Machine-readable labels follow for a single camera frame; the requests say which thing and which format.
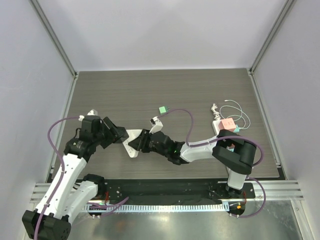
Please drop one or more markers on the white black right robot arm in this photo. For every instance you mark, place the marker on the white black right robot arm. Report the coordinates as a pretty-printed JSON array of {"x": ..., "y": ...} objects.
[{"x": 235, "y": 152}]

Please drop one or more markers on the pink cube adapter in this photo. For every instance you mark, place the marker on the pink cube adapter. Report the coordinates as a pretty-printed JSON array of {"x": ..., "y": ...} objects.
[{"x": 227, "y": 124}]

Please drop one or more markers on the aluminium right frame post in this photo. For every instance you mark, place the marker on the aluminium right frame post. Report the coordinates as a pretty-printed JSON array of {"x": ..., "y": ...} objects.
[{"x": 285, "y": 10}]

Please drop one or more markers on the white perforated cable duct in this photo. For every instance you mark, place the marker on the white perforated cable duct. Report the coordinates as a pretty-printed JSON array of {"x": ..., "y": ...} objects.
[{"x": 224, "y": 207}]

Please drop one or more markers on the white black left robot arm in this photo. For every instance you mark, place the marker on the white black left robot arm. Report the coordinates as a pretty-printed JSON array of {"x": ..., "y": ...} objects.
[{"x": 54, "y": 215}]

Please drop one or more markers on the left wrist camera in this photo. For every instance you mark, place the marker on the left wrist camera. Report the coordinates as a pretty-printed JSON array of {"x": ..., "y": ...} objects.
[{"x": 90, "y": 116}]

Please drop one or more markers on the aluminium frame post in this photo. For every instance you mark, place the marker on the aluminium frame post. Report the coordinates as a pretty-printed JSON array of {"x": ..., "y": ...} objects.
[
  {"x": 52, "y": 35},
  {"x": 285, "y": 10}
]

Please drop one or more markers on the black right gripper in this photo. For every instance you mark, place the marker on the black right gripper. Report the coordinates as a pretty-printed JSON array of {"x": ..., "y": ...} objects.
[{"x": 145, "y": 141}]

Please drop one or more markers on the black cube socket adapter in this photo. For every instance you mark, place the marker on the black cube socket adapter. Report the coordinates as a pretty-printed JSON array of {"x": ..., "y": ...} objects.
[{"x": 121, "y": 130}]

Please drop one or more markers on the teal small charger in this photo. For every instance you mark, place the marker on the teal small charger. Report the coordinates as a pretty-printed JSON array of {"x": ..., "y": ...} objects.
[{"x": 237, "y": 129}]

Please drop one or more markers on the aluminium left frame post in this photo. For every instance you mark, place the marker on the aluminium left frame post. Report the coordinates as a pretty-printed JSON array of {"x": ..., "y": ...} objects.
[{"x": 52, "y": 35}]

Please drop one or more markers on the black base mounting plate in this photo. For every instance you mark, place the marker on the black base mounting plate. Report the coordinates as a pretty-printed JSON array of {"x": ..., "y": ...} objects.
[{"x": 215, "y": 188}]

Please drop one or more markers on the white power strip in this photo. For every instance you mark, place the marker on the white power strip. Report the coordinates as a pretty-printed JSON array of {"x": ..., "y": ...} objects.
[{"x": 217, "y": 126}]

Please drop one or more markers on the green USB charger plug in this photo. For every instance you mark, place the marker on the green USB charger plug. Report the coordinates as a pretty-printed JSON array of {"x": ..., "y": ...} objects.
[{"x": 163, "y": 110}]

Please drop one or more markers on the white triangular power socket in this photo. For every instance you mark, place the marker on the white triangular power socket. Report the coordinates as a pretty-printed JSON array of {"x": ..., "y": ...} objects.
[{"x": 132, "y": 142}]

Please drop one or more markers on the aluminium front frame rail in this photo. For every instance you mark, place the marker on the aluminium front frame rail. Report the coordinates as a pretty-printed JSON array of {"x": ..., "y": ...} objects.
[{"x": 272, "y": 190}]

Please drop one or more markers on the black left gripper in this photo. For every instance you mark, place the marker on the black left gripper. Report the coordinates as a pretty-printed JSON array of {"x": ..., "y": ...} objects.
[{"x": 113, "y": 129}]

